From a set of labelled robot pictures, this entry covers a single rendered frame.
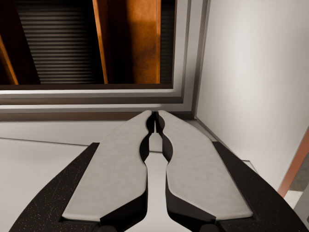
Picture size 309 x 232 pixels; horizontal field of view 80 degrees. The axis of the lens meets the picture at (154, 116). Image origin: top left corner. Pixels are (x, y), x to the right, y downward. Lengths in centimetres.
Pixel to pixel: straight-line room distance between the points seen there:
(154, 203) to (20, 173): 13
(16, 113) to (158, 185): 14
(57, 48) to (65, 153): 34
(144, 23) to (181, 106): 17
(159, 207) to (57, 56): 39
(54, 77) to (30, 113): 33
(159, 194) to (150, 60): 20
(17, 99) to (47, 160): 6
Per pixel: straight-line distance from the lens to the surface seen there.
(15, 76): 33
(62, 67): 49
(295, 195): 61
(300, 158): 26
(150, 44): 30
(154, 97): 16
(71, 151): 17
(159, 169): 17
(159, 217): 23
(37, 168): 20
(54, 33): 48
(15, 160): 20
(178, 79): 16
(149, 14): 30
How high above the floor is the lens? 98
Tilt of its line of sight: 60 degrees down
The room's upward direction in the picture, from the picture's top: 179 degrees clockwise
